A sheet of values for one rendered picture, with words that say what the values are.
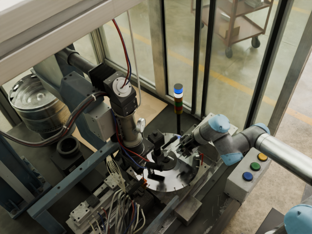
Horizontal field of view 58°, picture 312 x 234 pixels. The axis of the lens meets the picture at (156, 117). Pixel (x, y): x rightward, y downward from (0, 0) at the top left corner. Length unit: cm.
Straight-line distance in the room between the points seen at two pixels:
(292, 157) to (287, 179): 151
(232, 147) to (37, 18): 95
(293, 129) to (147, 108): 152
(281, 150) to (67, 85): 76
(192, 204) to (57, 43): 126
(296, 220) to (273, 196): 158
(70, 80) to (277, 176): 197
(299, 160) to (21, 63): 93
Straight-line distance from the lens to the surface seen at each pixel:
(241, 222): 231
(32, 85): 178
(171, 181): 133
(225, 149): 109
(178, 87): 140
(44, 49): 23
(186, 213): 141
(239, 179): 142
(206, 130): 111
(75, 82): 96
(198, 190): 152
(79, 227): 146
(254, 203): 239
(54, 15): 22
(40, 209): 130
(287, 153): 106
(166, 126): 176
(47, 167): 176
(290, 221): 90
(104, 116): 91
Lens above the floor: 213
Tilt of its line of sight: 50 degrees down
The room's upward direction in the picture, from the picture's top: 6 degrees counter-clockwise
